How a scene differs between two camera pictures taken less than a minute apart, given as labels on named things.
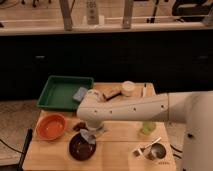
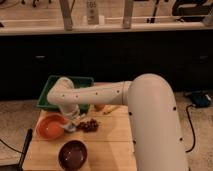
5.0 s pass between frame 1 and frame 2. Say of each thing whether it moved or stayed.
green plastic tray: stayed
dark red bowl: moved
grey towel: moved
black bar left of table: stayed
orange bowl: stayed
